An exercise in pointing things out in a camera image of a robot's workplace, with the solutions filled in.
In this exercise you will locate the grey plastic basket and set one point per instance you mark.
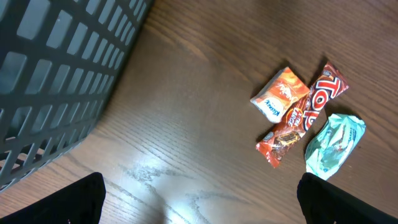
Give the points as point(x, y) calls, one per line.
point(59, 62)

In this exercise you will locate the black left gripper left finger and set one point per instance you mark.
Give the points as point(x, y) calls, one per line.
point(79, 202)

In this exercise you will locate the teal snack wrapper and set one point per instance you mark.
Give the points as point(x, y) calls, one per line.
point(329, 149)

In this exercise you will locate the orange Top chocolate bar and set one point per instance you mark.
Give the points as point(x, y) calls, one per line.
point(301, 115)

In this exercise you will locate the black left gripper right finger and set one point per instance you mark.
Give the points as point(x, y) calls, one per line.
point(322, 202)

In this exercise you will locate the orange white tissue pack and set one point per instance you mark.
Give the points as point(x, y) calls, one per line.
point(279, 94)

